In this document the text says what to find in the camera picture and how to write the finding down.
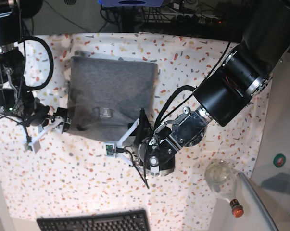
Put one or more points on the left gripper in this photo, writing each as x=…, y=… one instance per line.
x=156, y=159

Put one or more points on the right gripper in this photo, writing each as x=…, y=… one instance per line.
x=38, y=117

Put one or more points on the grey t-shirt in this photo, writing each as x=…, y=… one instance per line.
x=105, y=96

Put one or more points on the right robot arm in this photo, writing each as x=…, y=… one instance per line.
x=17, y=102

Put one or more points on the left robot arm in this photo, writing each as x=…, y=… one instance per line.
x=241, y=73

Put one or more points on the black keyboard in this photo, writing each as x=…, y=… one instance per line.
x=135, y=220

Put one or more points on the clear bottle with red cap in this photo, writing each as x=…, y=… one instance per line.
x=222, y=181

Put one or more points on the blue box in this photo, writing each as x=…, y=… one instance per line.
x=130, y=3

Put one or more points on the black power strip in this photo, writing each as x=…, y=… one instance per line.
x=199, y=19

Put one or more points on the green tape roll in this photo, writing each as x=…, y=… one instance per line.
x=279, y=160

